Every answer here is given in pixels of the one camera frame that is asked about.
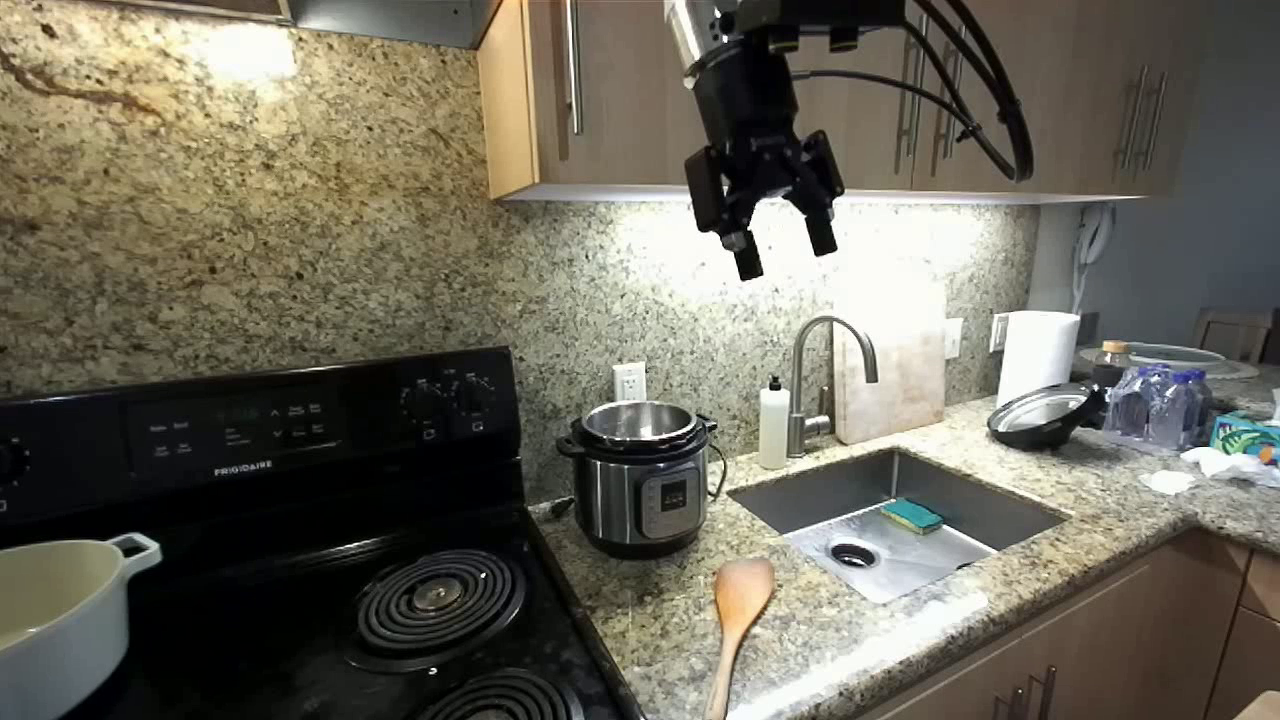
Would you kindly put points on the white ceramic pot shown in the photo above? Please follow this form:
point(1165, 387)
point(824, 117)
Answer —
point(66, 616)

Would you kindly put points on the stainless steel pressure cooker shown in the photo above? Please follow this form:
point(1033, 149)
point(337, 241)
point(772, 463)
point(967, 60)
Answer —
point(641, 477)

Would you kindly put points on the wooden cabinet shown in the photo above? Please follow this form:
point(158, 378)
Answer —
point(1182, 632)
point(586, 100)

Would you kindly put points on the silver faucet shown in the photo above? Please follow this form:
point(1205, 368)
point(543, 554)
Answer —
point(813, 372)

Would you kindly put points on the stainless steel sink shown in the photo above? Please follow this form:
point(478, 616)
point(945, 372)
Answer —
point(835, 519)

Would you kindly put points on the wooden cutting board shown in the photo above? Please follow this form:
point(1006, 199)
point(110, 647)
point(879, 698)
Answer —
point(907, 322)

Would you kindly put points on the wooden spatula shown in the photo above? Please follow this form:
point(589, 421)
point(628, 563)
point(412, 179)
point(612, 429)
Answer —
point(740, 594)

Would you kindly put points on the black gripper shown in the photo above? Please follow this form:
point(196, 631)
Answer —
point(754, 149)

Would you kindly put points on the white soap bottle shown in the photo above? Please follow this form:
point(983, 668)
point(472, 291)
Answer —
point(772, 424)

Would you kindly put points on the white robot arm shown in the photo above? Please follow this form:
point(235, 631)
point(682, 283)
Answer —
point(777, 27)

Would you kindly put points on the black electric stove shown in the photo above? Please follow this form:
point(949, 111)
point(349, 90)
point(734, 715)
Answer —
point(313, 547)

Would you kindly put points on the white wall outlet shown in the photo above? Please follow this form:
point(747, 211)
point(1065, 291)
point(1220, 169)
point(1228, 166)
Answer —
point(628, 383)

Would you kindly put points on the white paper towel roll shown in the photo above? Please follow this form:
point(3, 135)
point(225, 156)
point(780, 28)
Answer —
point(1037, 353)

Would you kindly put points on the clear plastic water bottles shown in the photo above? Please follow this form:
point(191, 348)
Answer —
point(1165, 409)

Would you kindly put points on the wooden lower cabinet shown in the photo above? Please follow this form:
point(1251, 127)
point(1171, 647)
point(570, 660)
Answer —
point(1182, 632)

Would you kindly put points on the wooden upper cabinet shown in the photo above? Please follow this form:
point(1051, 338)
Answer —
point(586, 100)

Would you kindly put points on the green sponge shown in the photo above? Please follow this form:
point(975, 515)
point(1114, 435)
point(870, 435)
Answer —
point(915, 519)

